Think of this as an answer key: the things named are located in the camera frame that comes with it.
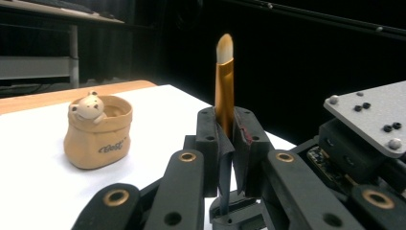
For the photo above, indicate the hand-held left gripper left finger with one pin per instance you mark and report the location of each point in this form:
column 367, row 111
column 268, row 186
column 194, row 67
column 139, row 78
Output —
column 209, row 140

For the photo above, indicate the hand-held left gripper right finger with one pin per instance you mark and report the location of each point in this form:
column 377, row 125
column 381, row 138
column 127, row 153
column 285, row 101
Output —
column 252, row 140

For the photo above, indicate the thin gold-ferrule brush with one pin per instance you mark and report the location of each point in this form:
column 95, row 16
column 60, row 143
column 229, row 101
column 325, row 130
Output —
column 224, row 86

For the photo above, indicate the tan bear pot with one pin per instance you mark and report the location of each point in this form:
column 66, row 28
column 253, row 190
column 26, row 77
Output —
column 95, row 140

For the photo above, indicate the black metal bar with bolts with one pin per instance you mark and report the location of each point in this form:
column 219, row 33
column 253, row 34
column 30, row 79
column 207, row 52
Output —
column 319, row 14

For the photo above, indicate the wooden table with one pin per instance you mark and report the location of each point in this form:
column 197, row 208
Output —
column 48, row 97

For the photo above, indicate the white table board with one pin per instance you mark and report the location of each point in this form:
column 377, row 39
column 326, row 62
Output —
column 38, row 191

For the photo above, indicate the white-framed desk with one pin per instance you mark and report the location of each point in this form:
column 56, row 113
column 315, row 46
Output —
column 32, row 67

